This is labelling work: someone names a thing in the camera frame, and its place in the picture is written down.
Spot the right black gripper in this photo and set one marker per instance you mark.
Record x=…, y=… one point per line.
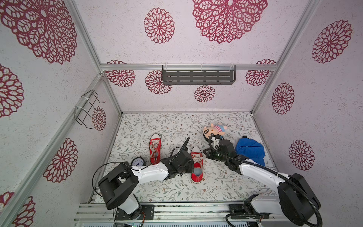
x=217, y=143

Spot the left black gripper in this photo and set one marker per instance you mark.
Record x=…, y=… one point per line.
x=191, y=165

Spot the red canvas sneaker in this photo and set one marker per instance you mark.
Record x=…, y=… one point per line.
x=155, y=143
x=198, y=162

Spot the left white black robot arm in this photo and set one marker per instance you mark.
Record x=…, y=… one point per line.
x=117, y=186

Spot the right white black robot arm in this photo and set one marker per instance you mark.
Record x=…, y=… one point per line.
x=295, y=199

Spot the light blue insole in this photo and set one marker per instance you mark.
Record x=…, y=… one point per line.
x=198, y=172

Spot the cartoon boy plush doll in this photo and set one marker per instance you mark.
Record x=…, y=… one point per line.
x=213, y=129

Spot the round pressure gauge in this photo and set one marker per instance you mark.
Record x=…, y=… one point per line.
x=138, y=161

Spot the blue cap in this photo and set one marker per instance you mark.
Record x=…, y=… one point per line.
x=251, y=149

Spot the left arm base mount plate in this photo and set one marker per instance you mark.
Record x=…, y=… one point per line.
x=144, y=212

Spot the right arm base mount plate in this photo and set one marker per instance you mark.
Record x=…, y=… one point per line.
x=241, y=210

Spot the grey metal wall shelf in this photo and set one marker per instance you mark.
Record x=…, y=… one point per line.
x=199, y=77

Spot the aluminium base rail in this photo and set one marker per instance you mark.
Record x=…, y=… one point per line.
x=163, y=212

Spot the black wire wall rack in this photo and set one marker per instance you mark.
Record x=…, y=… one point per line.
x=95, y=113

